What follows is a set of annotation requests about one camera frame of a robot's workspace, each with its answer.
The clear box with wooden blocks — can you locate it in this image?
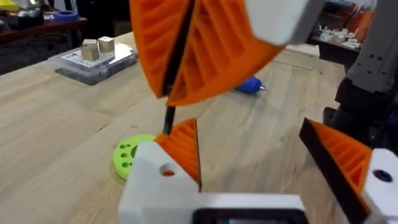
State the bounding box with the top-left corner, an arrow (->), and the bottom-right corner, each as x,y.
48,36 -> 138,86

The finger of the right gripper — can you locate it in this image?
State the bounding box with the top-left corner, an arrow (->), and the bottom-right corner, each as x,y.
166,0 -> 326,106
129,0 -> 195,99

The black screw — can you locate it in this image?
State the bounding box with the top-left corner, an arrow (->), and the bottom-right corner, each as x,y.
162,106 -> 177,136

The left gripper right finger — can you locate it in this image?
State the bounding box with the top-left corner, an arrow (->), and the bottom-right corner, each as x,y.
298,118 -> 398,224

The blue electric screwdriver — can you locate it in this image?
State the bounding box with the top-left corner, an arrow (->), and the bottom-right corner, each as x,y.
234,76 -> 267,95

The dark side table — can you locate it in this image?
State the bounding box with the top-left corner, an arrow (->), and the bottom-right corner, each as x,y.
0,15 -> 90,75

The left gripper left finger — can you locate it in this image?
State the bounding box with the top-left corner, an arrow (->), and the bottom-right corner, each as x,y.
118,118 -> 202,224

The heap of white orange parts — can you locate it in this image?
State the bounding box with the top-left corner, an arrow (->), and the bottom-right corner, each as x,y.
312,6 -> 376,50

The pale wooden block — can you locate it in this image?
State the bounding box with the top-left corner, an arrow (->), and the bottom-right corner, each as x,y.
283,43 -> 320,71

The green disc with holes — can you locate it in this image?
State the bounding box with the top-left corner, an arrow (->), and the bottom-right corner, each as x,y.
112,134 -> 157,180

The blue tape roll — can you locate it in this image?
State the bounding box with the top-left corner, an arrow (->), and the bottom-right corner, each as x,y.
52,10 -> 79,22

